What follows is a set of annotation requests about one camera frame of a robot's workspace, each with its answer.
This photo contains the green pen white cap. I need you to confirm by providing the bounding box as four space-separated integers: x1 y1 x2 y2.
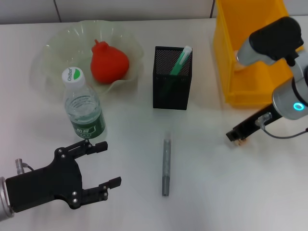
162 45 193 97

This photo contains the beige eraser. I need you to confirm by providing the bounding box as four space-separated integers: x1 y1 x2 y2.
232 137 247 147

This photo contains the yellow plastic storage bin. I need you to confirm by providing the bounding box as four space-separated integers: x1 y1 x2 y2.
213 0 306 107

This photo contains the grey pen clear cap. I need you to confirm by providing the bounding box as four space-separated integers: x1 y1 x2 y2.
161 131 172 197

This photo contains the red knitted toy fruit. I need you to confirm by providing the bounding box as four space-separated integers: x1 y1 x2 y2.
90 39 130 84

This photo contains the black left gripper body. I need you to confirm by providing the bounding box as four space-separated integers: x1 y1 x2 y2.
5 147 84 213

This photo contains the left gripper cable silver plug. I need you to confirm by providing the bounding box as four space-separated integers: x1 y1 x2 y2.
14 158 34 174

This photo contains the gripper cable silver plug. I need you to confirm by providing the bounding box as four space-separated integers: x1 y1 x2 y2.
14 158 34 174
255 112 308 139

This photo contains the black mesh pen holder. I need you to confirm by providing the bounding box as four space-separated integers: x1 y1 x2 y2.
153 46 193 111

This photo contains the right gripper cable silver plug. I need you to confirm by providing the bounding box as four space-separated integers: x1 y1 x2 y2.
255 112 308 139

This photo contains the clear water bottle green label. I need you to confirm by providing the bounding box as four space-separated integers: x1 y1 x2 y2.
61 67 106 141

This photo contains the green translucent fruit plate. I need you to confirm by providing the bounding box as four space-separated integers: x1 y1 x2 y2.
39 20 145 97

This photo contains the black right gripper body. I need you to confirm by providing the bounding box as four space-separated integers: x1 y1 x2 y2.
234 105 281 139

